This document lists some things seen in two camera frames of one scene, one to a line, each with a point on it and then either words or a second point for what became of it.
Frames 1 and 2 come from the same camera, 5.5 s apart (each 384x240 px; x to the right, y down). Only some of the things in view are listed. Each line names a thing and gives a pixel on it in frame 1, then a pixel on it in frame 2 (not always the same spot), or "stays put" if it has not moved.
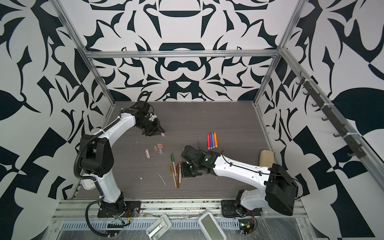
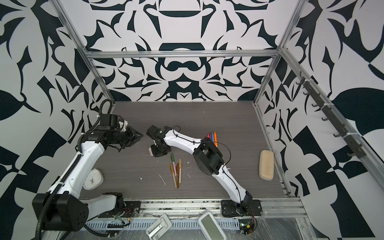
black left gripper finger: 148,133 → 131,143
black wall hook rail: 354,146 stays put
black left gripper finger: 158,128 → 135,133
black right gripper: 185,173 → 157,154
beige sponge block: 266,158 stays put
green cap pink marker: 172,158 stays put
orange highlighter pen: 215,139 stays put
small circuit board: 246,228 stays put
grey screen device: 210,226 stays put
